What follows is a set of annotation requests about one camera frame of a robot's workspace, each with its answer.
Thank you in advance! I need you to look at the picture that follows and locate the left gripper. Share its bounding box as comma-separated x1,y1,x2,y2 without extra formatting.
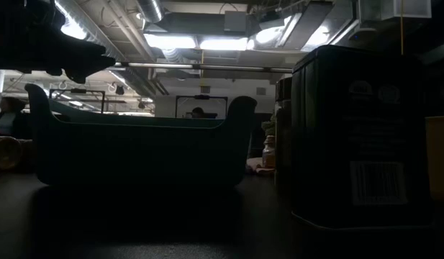
0,30,117,84

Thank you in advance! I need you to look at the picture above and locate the teal plastic bin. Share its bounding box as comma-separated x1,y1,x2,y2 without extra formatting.
24,83,258,188

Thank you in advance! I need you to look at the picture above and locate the white lid glass jar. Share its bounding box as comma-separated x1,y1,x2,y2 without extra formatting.
261,135,276,169

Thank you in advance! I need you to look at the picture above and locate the black square tin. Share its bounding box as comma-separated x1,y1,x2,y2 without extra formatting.
291,45,434,230

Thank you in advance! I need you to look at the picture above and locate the yellow-orange plastic bin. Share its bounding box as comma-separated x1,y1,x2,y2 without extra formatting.
425,115,444,201

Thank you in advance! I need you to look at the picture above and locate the ceiling light panel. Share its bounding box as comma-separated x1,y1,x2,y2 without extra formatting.
199,37,249,52
144,33,197,50

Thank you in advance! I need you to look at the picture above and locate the grey ceiling box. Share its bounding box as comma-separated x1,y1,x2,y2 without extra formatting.
224,10,248,32

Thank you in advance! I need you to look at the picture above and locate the pink cloth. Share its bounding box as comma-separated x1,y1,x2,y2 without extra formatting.
245,157,276,176

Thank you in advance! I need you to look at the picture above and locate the white ceiling box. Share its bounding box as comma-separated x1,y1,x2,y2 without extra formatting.
381,0,432,19

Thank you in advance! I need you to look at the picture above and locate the large ribbed silver duct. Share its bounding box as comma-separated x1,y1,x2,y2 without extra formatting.
55,0,126,62

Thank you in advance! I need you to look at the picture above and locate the round silver duct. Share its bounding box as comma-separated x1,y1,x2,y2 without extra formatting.
136,0,165,24

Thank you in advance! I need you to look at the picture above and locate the black rectangular frame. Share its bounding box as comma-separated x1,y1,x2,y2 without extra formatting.
175,94,229,119

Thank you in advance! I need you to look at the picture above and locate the long horizontal metal rail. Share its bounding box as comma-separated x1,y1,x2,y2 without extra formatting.
113,61,293,74

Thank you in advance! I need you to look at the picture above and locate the yellow hanging cable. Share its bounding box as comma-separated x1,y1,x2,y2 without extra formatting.
399,0,405,55

